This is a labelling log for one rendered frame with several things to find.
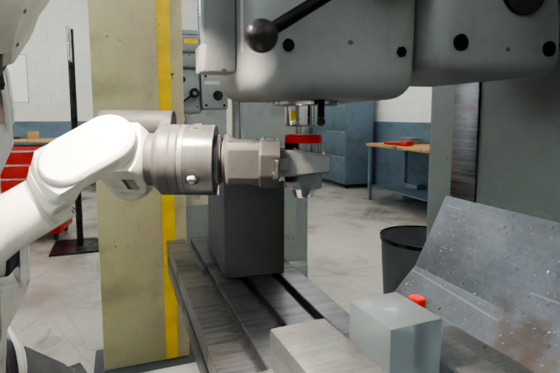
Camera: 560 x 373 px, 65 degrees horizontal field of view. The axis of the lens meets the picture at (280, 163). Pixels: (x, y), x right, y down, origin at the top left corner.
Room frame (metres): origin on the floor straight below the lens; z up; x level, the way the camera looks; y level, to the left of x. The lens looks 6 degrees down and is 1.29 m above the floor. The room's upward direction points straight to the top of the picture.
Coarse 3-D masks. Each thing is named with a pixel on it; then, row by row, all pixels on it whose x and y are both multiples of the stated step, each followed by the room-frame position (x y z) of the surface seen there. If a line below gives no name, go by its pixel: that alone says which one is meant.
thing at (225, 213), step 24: (240, 192) 0.82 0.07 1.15; (264, 192) 0.83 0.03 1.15; (216, 216) 0.90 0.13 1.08; (240, 216) 0.81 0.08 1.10; (264, 216) 0.83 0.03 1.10; (216, 240) 0.90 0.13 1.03; (240, 240) 0.81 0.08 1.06; (264, 240) 0.83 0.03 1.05; (240, 264) 0.81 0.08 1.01; (264, 264) 0.83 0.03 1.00
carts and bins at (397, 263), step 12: (396, 228) 2.58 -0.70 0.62; (408, 228) 2.60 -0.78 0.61; (420, 228) 2.60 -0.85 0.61; (384, 240) 2.32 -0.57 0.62; (396, 240) 2.58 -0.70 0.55; (408, 240) 2.60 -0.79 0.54; (420, 240) 2.59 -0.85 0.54; (384, 252) 2.34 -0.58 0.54; (396, 252) 2.24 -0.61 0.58; (408, 252) 2.19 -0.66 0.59; (420, 252) 2.16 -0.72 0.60; (384, 264) 2.34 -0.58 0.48; (396, 264) 2.24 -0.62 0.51; (408, 264) 2.19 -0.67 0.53; (384, 276) 2.35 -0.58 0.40; (396, 276) 2.25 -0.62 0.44; (384, 288) 2.36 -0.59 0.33; (396, 288) 2.25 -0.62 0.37
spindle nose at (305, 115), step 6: (288, 108) 0.53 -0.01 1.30; (294, 108) 0.53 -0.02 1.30; (300, 108) 0.52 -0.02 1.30; (306, 108) 0.52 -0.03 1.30; (312, 108) 0.53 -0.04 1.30; (288, 114) 0.53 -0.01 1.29; (300, 114) 0.52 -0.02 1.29; (306, 114) 0.52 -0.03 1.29; (312, 114) 0.53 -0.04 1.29; (288, 120) 0.53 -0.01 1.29; (300, 120) 0.52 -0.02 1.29; (306, 120) 0.52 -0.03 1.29; (312, 120) 0.53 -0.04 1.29
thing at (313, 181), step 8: (288, 144) 0.53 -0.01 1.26; (296, 144) 0.53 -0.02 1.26; (304, 144) 0.52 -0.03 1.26; (312, 144) 0.53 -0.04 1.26; (320, 144) 0.54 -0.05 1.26; (312, 152) 0.53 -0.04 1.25; (320, 152) 0.54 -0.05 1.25; (304, 176) 0.52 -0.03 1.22; (312, 176) 0.53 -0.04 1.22; (320, 176) 0.54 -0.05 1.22; (288, 184) 0.53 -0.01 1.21; (296, 184) 0.53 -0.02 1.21; (304, 184) 0.52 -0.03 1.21; (312, 184) 0.53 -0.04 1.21; (320, 184) 0.54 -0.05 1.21
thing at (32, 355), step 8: (32, 352) 1.27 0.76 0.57; (32, 360) 1.23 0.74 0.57; (40, 360) 1.23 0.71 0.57; (48, 360) 1.23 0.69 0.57; (56, 360) 1.23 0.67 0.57; (32, 368) 1.19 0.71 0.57; (40, 368) 1.19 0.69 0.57; (48, 368) 1.19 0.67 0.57; (56, 368) 1.19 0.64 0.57; (64, 368) 1.19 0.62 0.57
